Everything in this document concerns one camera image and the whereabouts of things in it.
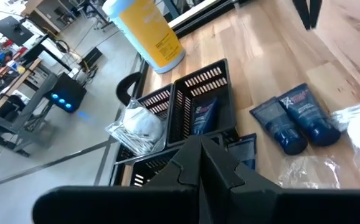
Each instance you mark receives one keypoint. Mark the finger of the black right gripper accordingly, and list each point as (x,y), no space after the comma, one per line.
(302,12)
(316,9)

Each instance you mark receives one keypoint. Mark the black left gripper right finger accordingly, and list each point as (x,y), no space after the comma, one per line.
(292,208)

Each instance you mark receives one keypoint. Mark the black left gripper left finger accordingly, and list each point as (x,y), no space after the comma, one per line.
(121,205)

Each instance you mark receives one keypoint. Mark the clear bag with dark item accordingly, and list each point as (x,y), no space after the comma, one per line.
(304,174)

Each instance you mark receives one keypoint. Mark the dark blue shave butter tube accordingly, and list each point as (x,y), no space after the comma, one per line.
(205,116)
(310,118)
(245,151)
(279,127)

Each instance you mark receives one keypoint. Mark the black monitor on arm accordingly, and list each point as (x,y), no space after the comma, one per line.
(12,31)

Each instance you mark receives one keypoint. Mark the black box with blue lights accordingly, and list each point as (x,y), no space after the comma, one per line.
(71,93)

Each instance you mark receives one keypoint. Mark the grey metal leg desk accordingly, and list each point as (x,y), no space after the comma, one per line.
(36,99)

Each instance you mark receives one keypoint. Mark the black flat floor box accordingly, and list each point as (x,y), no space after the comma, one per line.
(91,59)

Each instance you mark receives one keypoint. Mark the yellow white wipes canister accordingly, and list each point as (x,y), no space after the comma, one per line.
(149,34)

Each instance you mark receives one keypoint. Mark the cluttered black background desk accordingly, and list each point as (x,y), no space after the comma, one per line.
(52,53)

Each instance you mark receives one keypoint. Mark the wooden shelf cabinet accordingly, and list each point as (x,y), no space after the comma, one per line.
(49,14)

